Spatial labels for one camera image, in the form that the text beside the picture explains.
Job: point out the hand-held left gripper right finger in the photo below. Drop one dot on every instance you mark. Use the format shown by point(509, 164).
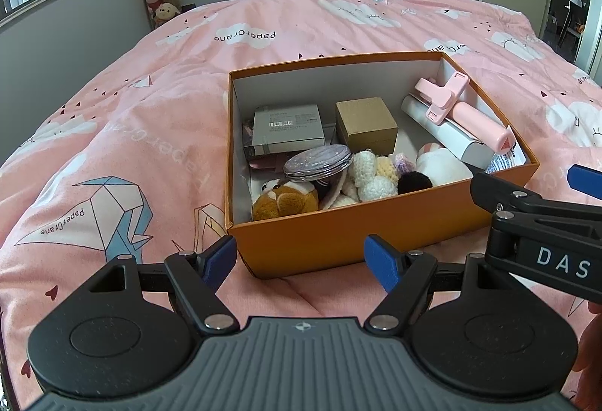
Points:
point(381, 263)

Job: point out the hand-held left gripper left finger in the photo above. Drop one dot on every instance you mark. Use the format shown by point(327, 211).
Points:
point(220, 260)

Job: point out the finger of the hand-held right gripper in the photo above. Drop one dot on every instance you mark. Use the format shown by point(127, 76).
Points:
point(498, 192)
point(585, 179)

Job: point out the white squeeze tube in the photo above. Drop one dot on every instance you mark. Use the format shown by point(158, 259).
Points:
point(505, 163)

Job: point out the orange cardboard box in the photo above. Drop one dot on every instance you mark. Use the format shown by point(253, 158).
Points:
point(352, 232)

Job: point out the white rabbit plush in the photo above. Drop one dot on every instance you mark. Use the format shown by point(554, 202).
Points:
point(444, 169)

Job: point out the white long box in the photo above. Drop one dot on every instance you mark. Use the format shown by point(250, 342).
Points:
point(451, 140)

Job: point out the pink selfie stick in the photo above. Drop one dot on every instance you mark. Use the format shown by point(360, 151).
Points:
point(475, 119)

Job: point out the cream crochet bunny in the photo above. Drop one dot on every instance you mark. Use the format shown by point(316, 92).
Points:
point(371, 185)

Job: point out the black fluffy pompom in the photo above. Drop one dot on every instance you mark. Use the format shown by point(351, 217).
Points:
point(415, 182)

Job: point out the brown hamster plush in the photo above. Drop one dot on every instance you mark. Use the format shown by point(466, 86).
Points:
point(287, 202)

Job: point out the pink card holder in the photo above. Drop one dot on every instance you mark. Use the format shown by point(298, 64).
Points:
point(265, 163)

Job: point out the glitter compact mirror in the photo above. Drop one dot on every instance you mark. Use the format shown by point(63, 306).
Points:
point(315, 159)

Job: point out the gold square box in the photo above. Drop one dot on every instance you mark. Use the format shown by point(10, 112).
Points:
point(367, 122)

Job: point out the grey small box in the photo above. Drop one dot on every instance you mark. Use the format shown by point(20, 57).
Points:
point(287, 129)

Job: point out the person's right hand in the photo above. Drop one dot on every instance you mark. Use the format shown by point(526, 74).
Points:
point(591, 359)

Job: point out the pink printed blanket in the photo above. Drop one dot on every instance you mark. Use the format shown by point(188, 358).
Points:
point(141, 133)

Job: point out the dark chair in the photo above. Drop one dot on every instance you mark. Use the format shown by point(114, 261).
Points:
point(571, 18)

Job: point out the white door frame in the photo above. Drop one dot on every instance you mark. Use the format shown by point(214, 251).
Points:
point(593, 16)

